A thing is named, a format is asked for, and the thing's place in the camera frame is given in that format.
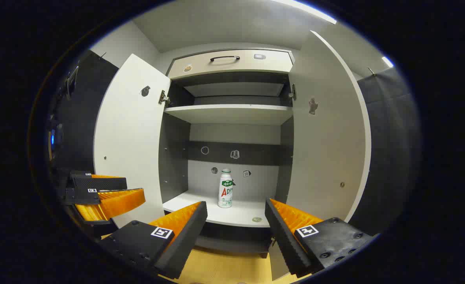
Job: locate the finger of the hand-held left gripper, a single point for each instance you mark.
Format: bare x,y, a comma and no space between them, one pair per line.
102,183
114,203

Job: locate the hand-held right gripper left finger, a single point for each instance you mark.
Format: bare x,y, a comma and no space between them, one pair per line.
185,236

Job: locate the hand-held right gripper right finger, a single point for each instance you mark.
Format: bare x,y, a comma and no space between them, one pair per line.
283,240

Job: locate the white cabinet door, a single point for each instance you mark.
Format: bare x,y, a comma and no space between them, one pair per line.
130,138
327,150

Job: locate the white bottle green label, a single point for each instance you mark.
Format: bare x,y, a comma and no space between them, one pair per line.
225,193

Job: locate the grey white cabinet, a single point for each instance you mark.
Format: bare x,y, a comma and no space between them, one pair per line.
175,157

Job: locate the white cabinet shelf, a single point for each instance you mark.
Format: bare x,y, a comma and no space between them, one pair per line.
216,215
228,114

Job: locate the beige cabinet drawer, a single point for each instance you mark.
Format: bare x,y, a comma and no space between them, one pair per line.
197,67

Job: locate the small ceiling light panel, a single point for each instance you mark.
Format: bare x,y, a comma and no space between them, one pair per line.
387,62

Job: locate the long ceiling light panel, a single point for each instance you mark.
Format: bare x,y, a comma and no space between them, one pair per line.
307,10

